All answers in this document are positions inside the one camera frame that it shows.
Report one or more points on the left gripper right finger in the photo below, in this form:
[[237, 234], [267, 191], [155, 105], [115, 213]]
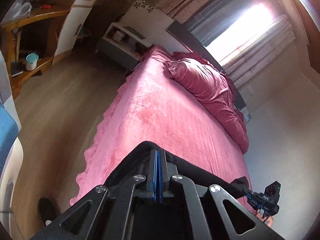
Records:
[[164, 173]]

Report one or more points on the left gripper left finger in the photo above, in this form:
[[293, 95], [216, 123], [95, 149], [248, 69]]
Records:
[[151, 184]]

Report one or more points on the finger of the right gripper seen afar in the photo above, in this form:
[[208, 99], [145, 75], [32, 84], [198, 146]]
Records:
[[246, 192]]

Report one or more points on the right hand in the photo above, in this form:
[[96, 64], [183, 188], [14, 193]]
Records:
[[266, 220]]

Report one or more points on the pink bed blanket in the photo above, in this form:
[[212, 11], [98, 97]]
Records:
[[152, 107]]

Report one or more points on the grey white nightstand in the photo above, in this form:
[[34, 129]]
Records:
[[123, 44]]

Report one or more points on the dark headboard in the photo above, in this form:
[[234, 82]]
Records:
[[181, 33]]

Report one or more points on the blue cushioned chair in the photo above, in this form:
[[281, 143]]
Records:
[[11, 148]]

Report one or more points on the beige window curtain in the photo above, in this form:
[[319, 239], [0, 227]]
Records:
[[243, 36]]

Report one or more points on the white wooden cabinet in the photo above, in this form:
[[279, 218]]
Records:
[[79, 11]]

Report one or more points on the white teal lidded container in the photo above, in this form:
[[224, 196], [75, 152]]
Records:
[[31, 61]]

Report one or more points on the wooden shelf unit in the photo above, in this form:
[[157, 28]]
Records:
[[38, 34]]

